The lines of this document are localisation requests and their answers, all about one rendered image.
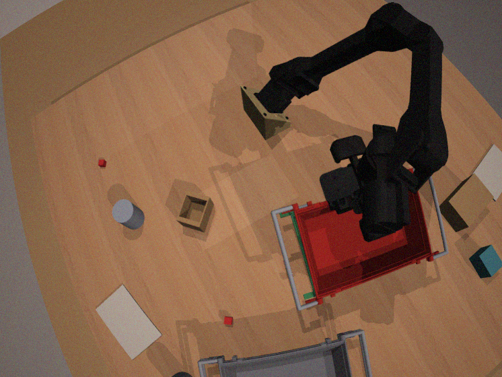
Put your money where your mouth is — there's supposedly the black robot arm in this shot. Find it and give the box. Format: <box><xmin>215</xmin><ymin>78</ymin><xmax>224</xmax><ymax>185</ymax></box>
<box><xmin>254</xmin><ymin>2</ymin><xmax>448</xmax><ymax>234</ymax></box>

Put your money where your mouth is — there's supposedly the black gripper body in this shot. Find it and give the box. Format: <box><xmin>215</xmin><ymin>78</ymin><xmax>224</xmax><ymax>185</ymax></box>
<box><xmin>330</xmin><ymin>135</ymin><xmax>389</xmax><ymax>242</ymax></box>

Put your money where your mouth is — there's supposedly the grey cylinder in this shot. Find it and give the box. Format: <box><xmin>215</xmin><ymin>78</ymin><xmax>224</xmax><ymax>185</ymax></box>
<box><xmin>172</xmin><ymin>372</ymin><xmax>192</xmax><ymax>377</ymax></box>
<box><xmin>112</xmin><ymin>199</ymin><xmax>145</xmax><ymax>230</ymax></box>

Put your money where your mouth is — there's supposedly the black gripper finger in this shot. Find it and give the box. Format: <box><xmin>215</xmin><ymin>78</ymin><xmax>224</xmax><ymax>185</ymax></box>
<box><xmin>353</xmin><ymin>201</ymin><xmax>362</xmax><ymax>214</ymax></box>

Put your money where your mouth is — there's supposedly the teal cube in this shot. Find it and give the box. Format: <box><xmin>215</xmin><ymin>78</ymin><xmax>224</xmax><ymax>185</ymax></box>
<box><xmin>469</xmin><ymin>244</ymin><xmax>502</xmax><ymax>278</ymax></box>

